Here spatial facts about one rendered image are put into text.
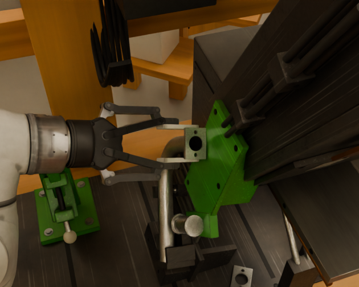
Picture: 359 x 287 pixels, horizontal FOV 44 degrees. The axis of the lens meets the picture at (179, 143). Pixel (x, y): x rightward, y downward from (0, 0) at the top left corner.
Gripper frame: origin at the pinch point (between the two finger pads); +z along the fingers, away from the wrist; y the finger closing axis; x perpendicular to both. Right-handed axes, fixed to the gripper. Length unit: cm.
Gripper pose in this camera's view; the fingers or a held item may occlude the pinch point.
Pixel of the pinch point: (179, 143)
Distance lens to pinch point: 78.3
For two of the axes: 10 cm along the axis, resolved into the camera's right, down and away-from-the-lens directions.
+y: -0.1, -10.0, 0.1
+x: -4.9, 0.2, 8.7
